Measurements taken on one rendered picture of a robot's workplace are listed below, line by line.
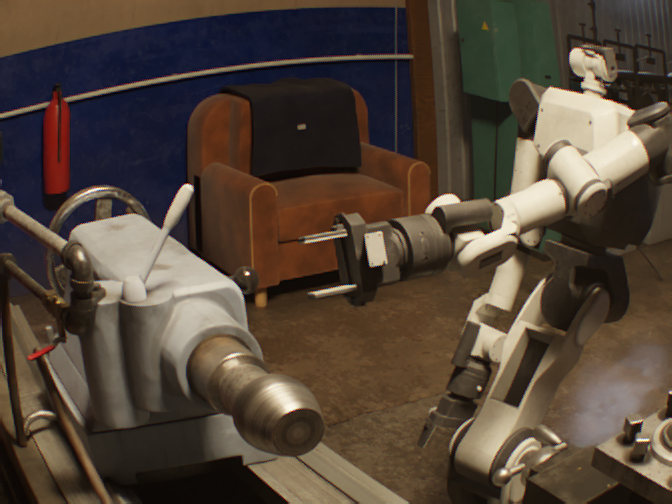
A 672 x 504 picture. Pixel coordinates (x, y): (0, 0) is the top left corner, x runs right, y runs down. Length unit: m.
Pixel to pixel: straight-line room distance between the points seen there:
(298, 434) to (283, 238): 3.41
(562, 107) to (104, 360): 1.06
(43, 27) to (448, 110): 2.68
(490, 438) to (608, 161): 0.59
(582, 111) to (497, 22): 3.10
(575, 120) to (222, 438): 0.90
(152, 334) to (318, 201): 3.32
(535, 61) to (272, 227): 1.67
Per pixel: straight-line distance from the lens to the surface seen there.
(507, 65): 4.87
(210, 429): 1.32
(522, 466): 1.01
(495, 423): 1.78
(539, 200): 1.51
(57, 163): 4.46
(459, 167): 5.81
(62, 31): 4.57
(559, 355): 1.75
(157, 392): 1.12
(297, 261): 4.41
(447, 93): 5.68
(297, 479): 1.34
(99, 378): 1.14
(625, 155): 1.61
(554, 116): 1.81
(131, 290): 1.09
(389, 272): 1.36
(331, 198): 4.41
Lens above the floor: 1.53
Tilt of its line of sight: 17 degrees down
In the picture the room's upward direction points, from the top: 1 degrees counter-clockwise
